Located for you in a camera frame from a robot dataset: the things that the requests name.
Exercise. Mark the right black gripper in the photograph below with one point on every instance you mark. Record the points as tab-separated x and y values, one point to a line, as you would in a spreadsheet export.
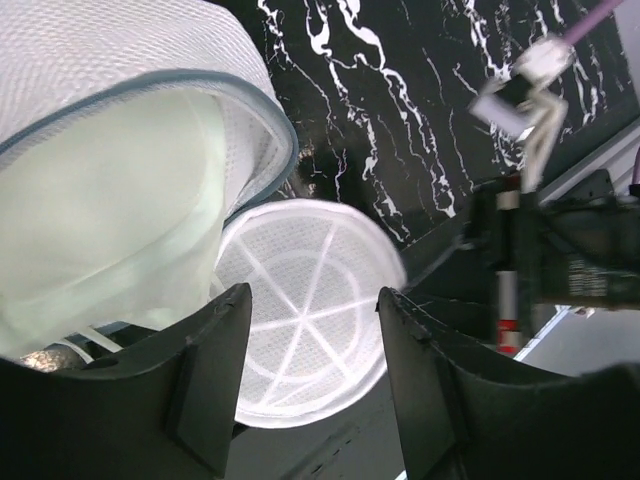
574	251

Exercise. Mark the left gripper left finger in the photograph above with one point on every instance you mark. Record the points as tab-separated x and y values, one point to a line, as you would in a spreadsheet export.
162	408

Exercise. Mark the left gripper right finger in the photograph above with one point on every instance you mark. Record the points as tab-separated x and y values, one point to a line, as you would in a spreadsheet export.
464	411

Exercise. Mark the white mesh laundry bag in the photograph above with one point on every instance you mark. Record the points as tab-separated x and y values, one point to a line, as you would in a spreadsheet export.
315	344

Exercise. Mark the white bra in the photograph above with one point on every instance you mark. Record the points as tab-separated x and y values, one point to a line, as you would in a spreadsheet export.
116	218

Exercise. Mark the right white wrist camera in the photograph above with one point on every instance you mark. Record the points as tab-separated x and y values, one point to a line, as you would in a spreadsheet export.
525	109

